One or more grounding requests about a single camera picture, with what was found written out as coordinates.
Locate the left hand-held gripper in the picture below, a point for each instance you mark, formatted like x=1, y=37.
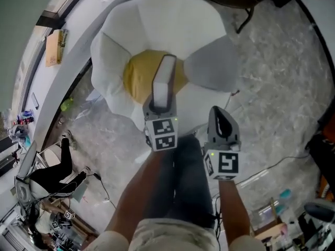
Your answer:
x=162, y=128

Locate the tan cardboard box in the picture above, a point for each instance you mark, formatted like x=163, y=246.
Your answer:
x=52, y=50

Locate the person's right forearm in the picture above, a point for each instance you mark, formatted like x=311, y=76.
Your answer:
x=233, y=208

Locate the person's left forearm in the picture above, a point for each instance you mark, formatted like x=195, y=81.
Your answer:
x=138, y=189

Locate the white flat board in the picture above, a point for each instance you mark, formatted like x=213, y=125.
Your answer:
x=93, y=97

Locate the white window sill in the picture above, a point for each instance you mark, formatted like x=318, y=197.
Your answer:
x=83, y=12

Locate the colourful electronics cluster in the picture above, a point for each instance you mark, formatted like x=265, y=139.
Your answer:
x=24, y=115

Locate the person's legs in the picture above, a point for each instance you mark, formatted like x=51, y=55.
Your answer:
x=188, y=171

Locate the yellow-green plastic item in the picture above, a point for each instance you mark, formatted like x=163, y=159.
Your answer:
x=66, y=105

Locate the grey smartphone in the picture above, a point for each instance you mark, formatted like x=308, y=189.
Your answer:
x=34, y=101

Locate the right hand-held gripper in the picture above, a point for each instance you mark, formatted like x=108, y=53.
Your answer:
x=227, y=163

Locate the grey roller blind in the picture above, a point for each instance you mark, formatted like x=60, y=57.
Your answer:
x=21, y=9

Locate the black blind bracket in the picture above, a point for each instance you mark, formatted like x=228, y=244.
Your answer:
x=51, y=18

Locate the person's beige shirt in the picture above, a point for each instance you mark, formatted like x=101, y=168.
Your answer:
x=170, y=235

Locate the white flower-shaped cushion seat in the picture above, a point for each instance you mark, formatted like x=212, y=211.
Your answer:
x=162, y=20

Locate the teal plastic item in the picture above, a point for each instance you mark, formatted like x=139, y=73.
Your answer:
x=280, y=208
x=284, y=193

